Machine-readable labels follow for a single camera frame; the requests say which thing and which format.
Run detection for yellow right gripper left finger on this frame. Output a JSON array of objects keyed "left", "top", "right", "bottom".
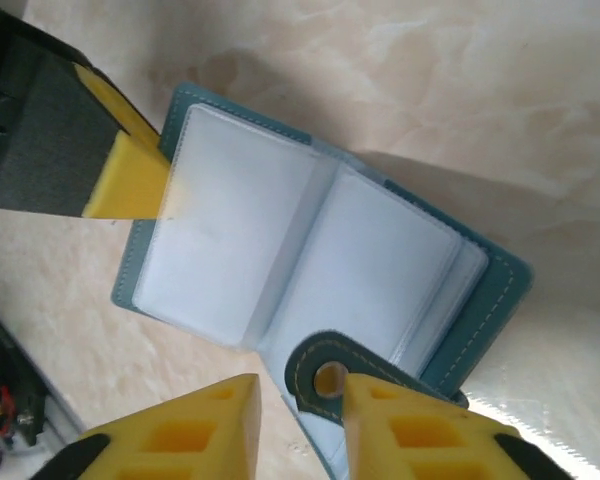
[{"left": 29, "top": 372, "right": 262, "bottom": 480}]

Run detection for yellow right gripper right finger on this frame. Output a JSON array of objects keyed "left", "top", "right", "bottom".
[{"left": 340, "top": 373, "right": 577, "bottom": 480}]

